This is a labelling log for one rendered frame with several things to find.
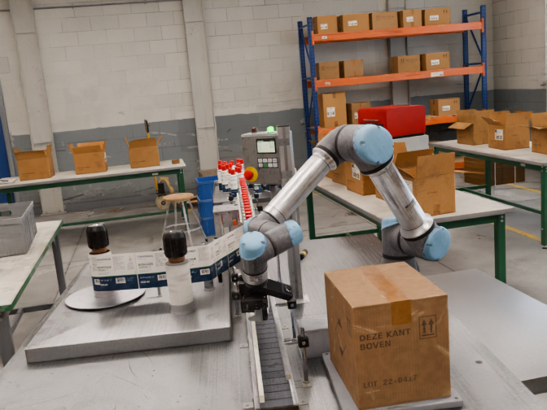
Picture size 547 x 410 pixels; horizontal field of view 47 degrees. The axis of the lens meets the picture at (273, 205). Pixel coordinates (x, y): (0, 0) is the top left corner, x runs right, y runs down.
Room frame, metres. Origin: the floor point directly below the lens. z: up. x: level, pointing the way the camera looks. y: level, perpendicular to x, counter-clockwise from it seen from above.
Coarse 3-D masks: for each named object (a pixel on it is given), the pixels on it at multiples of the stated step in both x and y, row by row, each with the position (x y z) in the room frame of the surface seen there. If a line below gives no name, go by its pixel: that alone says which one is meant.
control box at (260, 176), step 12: (264, 132) 2.36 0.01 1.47; (276, 132) 2.31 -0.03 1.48; (252, 144) 2.31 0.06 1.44; (276, 144) 2.26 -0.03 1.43; (252, 156) 2.32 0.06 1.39; (264, 156) 2.29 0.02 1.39; (276, 156) 2.26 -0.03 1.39; (252, 168) 2.32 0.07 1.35; (264, 168) 2.29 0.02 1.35; (276, 168) 2.26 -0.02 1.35; (252, 180) 2.32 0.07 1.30; (264, 180) 2.29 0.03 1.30; (276, 180) 2.27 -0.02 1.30
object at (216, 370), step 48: (336, 240) 3.11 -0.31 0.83; (240, 336) 1.97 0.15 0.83; (288, 336) 1.94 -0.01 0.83; (0, 384) 1.77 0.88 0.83; (48, 384) 1.74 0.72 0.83; (96, 384) 1.71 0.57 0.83; (144, 384) 1.68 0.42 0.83; (192, 384) 1.66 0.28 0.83; (240, 384) 1.63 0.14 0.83; (480, 384) 1.51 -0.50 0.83
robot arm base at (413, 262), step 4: (384, 256) 2.10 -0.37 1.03; (388, 256) 2.08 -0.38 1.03; (392, 256) 2.07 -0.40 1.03; (396, 256) 2.07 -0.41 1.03; (400, 256) 2.06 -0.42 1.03; (404, 256) 2.06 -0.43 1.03; (408, 256) 2.07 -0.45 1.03; (412, 256) 2.08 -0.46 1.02; (384, 260) 2.10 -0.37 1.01; (388, 260) 2.08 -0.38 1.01; (392, 260) 2.07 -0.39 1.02; (396, 260) 2.07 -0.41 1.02; (400, 260) 2.06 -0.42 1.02; (404, 260) 2.06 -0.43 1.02; (408, 260) 2.07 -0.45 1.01; (412, 260) 2.08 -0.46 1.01; (416, 260) 2.11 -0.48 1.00; (412, 264) 2.07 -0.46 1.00; (416, 264) 2.09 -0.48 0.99; (416, 268) 2.08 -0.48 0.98
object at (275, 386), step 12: (264, 324) 1.94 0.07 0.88; (264, 336) 1.84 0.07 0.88; (276, 336) 1.83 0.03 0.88; (264, 348) 1.75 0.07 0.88; (276, 348) 1.74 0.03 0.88; (264, 360) 1.66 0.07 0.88; (276, 360) 1.66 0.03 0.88; (264, 372) 1.59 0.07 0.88; (276, 372) 1.59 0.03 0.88; (264, 384) 1.52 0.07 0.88; (276, 384) 1.52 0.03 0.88; (288, 384) 1.51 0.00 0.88; (276, 396) 1.45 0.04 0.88; (288, 396) 1.45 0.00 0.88; (264, 408) 1.40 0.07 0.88
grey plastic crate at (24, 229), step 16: (0, 208) 4.04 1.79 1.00; (16, 208) 4.06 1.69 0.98; (32, 208) 4.02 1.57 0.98; (0, 224) 3.49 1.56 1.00; (16, 224) 3.51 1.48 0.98; (32, 224) 3.89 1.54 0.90; (0, 240) 3.49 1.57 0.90; (16, 240) 3.51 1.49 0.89; (32, 240) 3.78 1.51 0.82; (0, 256) 3.48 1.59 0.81
